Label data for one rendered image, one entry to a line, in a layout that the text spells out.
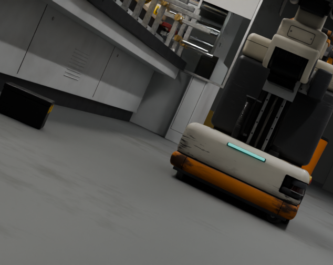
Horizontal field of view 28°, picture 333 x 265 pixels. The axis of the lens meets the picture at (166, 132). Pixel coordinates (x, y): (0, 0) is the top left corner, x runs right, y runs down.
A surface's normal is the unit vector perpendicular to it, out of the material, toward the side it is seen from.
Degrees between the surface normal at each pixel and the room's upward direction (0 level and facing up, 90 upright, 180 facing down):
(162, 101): 90
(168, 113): 90
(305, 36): 98
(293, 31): 98
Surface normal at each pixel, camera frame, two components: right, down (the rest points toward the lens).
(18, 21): 0.89, 0.41
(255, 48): -0.22, -0.05
